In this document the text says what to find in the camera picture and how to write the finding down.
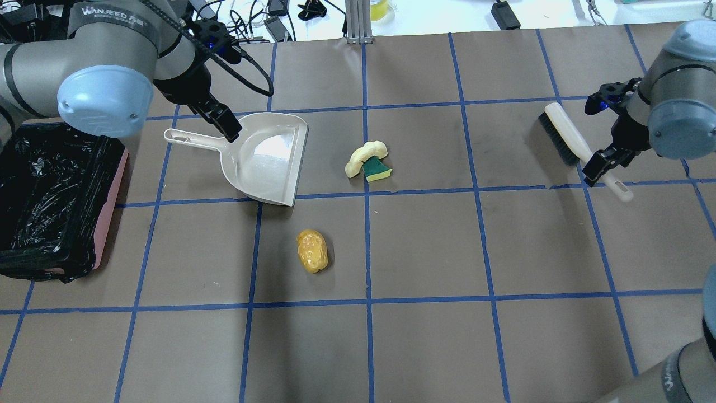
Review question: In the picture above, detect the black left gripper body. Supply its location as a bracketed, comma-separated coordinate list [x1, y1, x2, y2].
[154, 18, 242, 121]

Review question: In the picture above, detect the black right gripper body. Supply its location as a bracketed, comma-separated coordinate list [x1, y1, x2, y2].
[584, 77, 651, 155]

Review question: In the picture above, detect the white hand brush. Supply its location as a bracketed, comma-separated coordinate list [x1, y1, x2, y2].
[538, 102, 634, 202]

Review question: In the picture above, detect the white plastic dustpan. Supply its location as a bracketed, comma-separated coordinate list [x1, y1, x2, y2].
[163, 112, 309, 207]

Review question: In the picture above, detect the cream bread toy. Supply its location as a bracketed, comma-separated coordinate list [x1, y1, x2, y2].
[345, 140, 388, 178]

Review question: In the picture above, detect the yellow potato toy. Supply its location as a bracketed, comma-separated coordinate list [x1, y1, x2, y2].
[296, 229, 329, 274]

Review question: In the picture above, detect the green yellow sponge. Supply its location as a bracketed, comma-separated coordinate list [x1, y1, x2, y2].
[362, 156, 392, 183]

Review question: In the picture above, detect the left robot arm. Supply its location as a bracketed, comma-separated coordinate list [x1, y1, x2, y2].
[1, 1, 242, 146]

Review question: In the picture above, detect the bin with black bag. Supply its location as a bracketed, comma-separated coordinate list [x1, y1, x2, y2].
[1, 123, 128, 283]

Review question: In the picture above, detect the yellow tape roll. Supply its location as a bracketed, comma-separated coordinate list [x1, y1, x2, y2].
[369, 0, 390, 21]

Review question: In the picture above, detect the black power brick top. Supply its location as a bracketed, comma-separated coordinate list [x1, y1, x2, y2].
[491, 1, 521, 30]

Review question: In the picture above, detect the aluminium frame post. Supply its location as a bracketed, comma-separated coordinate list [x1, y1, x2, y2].
[345, 0, 374, 44]

